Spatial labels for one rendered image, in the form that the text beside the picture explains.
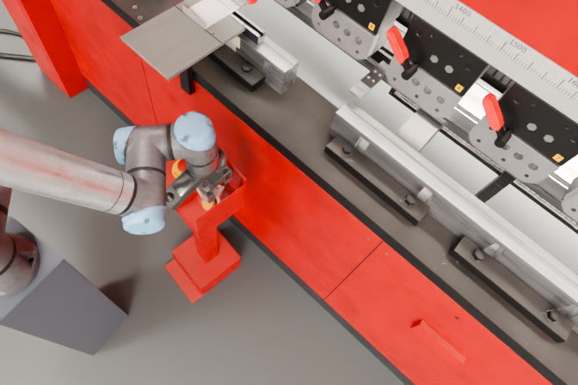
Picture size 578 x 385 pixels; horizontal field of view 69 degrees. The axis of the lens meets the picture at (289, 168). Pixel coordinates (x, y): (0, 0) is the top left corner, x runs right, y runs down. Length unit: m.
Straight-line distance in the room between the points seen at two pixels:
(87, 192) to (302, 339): 1.29
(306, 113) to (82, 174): 0.66
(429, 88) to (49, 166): 0.67
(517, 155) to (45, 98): 2.13
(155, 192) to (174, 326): 1.10
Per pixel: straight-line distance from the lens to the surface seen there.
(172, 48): 1.14
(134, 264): 1.92
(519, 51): 0.75
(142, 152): 0.84
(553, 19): 0.72
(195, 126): 0.83
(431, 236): 1.11
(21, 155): 0.69
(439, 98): 0.87
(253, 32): 1.18
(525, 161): 0.86
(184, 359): 1.82
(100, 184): 0.74
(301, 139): 1.13
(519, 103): 0.80
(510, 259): 1.11
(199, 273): 1.75
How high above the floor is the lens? 1.81
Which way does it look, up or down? 60 degrees down
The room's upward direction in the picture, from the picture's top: 16 degrees clockwise
